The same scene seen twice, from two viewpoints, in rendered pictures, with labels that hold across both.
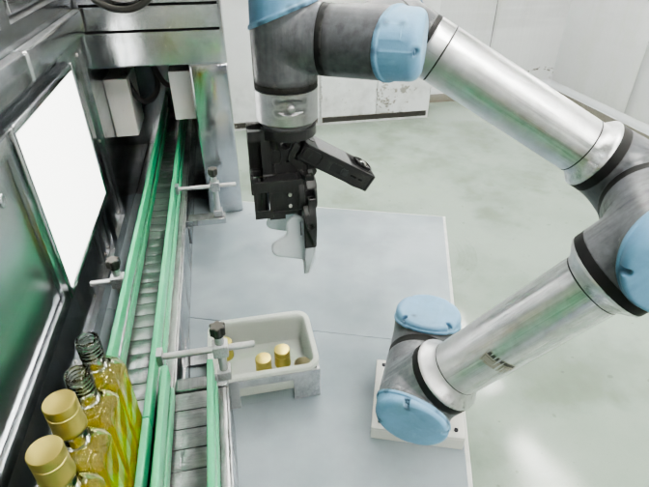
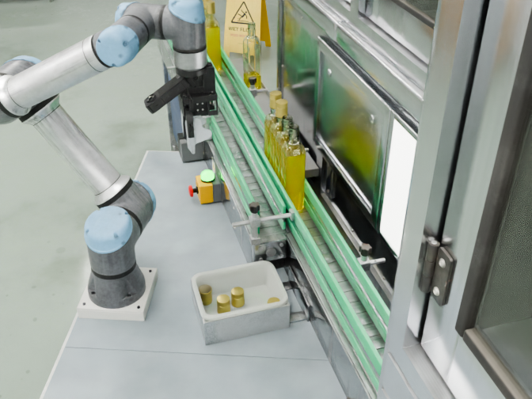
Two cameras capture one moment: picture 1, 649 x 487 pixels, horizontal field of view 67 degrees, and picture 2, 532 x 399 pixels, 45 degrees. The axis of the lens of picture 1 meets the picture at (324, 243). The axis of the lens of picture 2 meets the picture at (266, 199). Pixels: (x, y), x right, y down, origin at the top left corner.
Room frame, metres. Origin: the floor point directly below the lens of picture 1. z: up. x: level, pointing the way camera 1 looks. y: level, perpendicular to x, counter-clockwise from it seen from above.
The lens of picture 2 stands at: (1.95, 0.10, 1.95)
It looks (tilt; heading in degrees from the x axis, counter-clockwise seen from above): 35 degrees down; 175
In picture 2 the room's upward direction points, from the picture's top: straight up
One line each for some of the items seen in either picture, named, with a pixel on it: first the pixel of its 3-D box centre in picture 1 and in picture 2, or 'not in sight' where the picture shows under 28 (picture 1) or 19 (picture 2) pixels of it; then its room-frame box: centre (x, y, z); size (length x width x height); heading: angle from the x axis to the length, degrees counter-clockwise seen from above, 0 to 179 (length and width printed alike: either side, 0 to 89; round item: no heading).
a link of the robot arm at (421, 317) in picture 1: (425, 335); (111, 238); (0.65, -0.18, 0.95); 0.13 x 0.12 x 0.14; 164
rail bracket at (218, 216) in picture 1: (209, 204); not in sight; (1.24, 0.33, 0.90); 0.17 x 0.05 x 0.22; 101
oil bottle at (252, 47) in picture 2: not in sight; (252, 56); (-0.36, 0.24, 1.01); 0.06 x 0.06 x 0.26; 19
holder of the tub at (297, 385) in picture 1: (250, 361); (249, 300); (0.74, 0.16, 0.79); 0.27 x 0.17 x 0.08; 101
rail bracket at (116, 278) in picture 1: (109, 286); (370, 266); (0.81, 0.45, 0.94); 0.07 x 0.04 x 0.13; 101
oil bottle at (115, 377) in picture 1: (115, 415); (292, 175); (0.45, 0.30, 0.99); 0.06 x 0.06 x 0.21; 11
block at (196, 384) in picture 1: (204, 392); (269, 248); (0.61, 0.22, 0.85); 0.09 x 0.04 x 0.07; 101
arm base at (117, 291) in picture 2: not in sight; (115, 275); (0.66, -0.19, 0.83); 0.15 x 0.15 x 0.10
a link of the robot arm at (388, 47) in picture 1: (375, 40); (141, 23); (0.57, -0.06, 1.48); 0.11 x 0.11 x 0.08; 74
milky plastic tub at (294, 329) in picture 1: (263, 357); (239, 299); (0.74, 0.13, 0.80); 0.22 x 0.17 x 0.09; 101
